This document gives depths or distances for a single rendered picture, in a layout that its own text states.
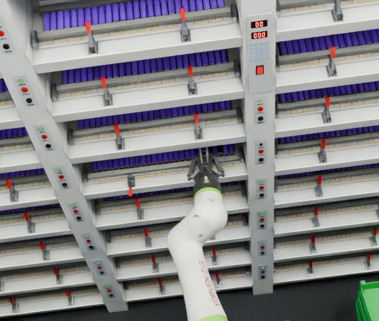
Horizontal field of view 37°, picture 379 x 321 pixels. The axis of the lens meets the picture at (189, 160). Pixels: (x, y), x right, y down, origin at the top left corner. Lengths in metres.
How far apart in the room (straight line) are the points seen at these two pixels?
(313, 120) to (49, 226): 1.09
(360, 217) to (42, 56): 1.44
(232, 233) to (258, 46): 0.96
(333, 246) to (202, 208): 1.01
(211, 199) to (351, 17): 0.67
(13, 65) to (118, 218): 0.81
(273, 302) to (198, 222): 1.13
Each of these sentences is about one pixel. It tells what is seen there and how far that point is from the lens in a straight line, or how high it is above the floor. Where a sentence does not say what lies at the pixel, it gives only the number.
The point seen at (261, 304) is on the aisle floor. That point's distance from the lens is 2.76.
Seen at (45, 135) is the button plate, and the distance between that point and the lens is 1.86.
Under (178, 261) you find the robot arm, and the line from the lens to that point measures 1.73.
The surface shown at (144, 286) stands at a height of 0.11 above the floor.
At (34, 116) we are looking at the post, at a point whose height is 1.30.
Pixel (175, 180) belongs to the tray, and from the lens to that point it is 2.04.
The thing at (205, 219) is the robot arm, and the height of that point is 1.08.
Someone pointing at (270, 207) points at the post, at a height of 0.68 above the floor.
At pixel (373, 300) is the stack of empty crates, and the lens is 2.63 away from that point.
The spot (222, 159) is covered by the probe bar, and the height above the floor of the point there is 0.93.
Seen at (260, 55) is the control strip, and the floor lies 1.42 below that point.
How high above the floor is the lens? 2.44
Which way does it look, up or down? 48 degrees down
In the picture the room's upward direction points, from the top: 9 degrees counter-clockwise
